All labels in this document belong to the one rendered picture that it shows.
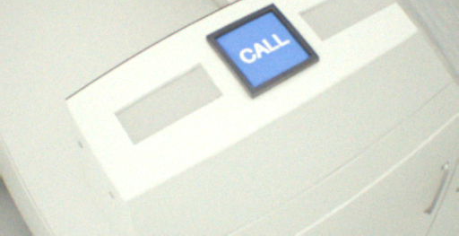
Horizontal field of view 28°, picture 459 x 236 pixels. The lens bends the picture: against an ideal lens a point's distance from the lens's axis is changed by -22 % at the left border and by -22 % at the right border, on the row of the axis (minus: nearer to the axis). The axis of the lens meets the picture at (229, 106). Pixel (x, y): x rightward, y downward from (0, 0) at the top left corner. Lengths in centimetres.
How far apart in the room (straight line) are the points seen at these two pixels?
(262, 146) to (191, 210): 7
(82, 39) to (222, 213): 23
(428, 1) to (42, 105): 54
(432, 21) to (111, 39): 53
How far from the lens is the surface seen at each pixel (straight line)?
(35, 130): 93
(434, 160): 110
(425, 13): 48
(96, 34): 97
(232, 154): 76
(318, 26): 80
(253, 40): 78
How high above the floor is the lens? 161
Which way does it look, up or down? 59 degrees down
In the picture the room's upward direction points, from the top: 1 degrees counter-clockwise
